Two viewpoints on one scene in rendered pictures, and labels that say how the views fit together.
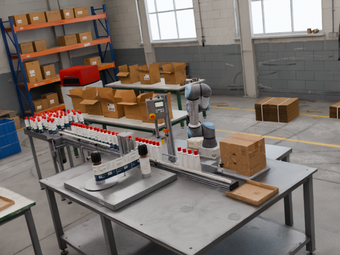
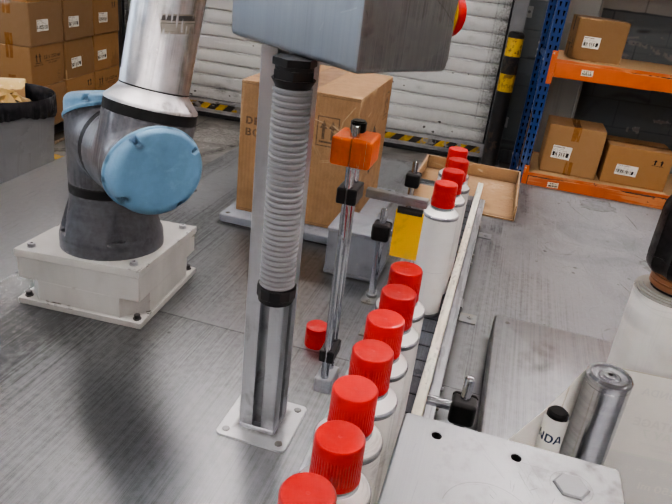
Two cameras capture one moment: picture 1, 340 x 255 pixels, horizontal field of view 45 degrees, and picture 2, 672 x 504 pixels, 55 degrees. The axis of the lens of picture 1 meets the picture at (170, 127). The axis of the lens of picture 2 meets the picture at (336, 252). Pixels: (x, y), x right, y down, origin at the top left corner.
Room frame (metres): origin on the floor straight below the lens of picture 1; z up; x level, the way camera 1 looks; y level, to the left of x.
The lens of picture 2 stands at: (4.06, 0.55, 1.36)
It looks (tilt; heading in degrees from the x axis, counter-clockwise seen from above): 25 degrees down; 234
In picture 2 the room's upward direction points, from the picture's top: 7 degrees clockwise
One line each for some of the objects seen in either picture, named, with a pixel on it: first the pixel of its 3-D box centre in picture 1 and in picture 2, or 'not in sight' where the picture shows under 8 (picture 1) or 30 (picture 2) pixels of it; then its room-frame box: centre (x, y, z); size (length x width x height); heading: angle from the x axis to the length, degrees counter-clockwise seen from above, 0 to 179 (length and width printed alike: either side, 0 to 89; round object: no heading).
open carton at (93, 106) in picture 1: (96, 101); not in sight; (6.44, 1.09, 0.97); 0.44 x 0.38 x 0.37; 139
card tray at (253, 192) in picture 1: (251, 191); (466, 184); (2.85, -0.55, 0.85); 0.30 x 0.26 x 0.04; 40
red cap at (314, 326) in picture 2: not in sight; (316, 334); (3.59, -0.10, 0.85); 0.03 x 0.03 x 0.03
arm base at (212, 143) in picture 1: (209, 140); (111, 210); (3.81, -0.36, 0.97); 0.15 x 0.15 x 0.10
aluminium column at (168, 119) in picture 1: (168, 129); (283, 159); (3.74, 0.01, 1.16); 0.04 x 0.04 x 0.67; 40
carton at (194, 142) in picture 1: (196, 142); not in sight; (4.11, -0.25, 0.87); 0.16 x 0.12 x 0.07; 42
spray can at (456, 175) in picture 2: (185, 159); (441, 233); (3.38, -0.10, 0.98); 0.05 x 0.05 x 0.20
